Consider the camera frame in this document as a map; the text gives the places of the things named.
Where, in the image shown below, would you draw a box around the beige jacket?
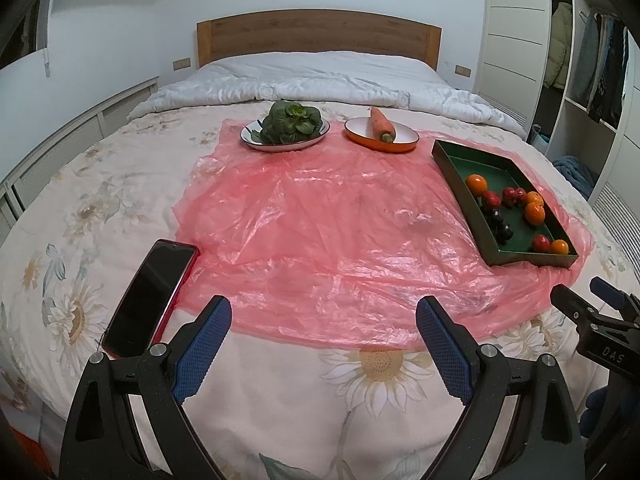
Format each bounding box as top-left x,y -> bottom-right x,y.
544,2 -> 574,92

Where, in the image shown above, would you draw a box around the smartphone with red case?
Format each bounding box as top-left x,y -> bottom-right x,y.
100,239 -> 200,361

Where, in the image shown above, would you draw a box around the carrot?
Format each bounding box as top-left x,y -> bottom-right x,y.
369,107 -> 396,144

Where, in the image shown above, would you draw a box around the white duvet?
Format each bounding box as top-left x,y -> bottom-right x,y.
127,51 -> 529,139

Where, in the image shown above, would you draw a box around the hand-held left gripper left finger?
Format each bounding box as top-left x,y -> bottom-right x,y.
59,295 -> 233,480

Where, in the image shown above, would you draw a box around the green tray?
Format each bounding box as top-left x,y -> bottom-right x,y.
432,139 -> 580,271

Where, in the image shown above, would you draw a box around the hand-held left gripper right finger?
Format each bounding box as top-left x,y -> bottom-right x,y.
416,296 -> 587,480

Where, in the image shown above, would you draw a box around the person's right hand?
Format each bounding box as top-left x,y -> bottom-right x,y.
580,390 -> 610,439

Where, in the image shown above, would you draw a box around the white louvered radiator cover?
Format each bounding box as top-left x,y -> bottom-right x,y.
0,76 -> 159,242

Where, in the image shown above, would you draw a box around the hanging dark clothes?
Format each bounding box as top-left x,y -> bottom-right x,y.
570,6 -> 632,127

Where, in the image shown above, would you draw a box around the wooden headboard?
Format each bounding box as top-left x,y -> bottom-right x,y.
196,8 -> 442,72

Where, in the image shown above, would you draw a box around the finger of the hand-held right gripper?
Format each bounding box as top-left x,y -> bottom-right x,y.
589,276 -> 640,323
550,284 -> 640,377

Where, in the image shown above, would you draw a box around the pink plastic sheet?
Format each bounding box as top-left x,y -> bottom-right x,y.
175,117 -> 597,349

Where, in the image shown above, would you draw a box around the blue blanket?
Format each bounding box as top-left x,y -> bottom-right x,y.
552,156 -> 599,197

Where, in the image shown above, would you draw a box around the white wardrobe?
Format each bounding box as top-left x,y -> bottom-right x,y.
477,0 -> 640,202

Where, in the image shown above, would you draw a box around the orange dish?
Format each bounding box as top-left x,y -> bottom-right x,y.
343,116 -> 420,154

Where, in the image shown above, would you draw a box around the white plate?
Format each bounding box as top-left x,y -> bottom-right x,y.
240,117 -> 332,154

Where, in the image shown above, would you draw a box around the small bag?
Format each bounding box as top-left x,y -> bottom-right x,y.
529,123 -> 551,154

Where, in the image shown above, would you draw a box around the white floor vent grille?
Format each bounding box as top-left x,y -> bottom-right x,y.
590,182 -> 640,242

